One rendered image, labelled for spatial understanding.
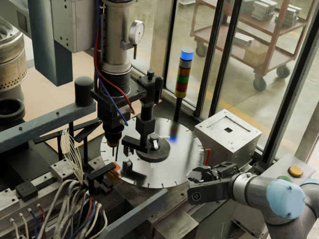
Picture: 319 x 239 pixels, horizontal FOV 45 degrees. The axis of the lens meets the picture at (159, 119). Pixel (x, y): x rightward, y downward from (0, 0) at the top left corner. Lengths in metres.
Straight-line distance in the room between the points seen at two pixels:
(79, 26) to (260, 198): 0.53
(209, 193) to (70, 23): 0.51
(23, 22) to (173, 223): 0.74
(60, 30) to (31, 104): 0.88
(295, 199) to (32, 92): 1.29
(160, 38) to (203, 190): 0.90
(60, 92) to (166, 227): 0.88
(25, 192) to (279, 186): 0.72
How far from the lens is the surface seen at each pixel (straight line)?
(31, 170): 1.33
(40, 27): 0.98
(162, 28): 1.67
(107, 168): 1.11
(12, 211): 1.19
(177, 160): 1.19
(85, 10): 0.85
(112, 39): 0.86
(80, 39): 0.87
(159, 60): 1.73
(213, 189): 0.95
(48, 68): 1.01
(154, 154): 1.19
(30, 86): 1.86
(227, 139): 1.40
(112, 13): 0.83
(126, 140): 1.13
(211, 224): 1.32
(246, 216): 1.29
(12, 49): 1.52
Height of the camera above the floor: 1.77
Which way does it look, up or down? 38 degrees down
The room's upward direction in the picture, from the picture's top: 7 degrees clockwise
